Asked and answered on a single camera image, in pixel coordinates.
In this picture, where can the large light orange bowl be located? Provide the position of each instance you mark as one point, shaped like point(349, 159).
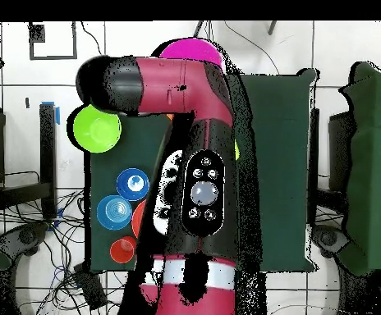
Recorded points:
point(169, 116)

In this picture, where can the large pink bowl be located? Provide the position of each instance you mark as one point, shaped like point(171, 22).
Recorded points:
point(193, 49)

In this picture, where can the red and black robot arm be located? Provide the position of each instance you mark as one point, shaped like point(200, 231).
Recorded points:
point(164, 85)

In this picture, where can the light green cup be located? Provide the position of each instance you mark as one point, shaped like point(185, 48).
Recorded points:
point(236, 151)

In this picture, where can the small dark blue bowl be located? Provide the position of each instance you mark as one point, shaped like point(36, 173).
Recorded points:
point(124, 190)

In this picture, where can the shallow red-orange bowl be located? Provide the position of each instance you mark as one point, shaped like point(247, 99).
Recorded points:
point(139, 220)

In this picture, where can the small light blue bowl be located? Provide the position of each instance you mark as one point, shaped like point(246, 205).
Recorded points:
point(114, 212)

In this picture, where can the dark green tablecloth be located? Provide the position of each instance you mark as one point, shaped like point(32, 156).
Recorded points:
point(282, 164)

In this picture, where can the light green bowl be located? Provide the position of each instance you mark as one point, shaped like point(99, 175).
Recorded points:
point(97, 131)

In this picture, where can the red-orange cup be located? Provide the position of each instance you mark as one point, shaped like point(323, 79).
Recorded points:
point(122, 251)

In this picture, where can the grey tripod legs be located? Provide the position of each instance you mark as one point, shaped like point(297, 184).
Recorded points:
point(198, 30)

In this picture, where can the dark grey chair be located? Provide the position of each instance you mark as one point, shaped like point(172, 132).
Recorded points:
point(328, 238)

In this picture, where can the black power strip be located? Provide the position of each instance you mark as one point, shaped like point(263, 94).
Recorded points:
point(90, 288)

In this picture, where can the black chair base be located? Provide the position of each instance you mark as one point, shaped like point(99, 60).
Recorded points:
point(26, 236)

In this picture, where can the black bench frame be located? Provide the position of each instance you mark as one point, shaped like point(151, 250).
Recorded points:
point(47, 147)

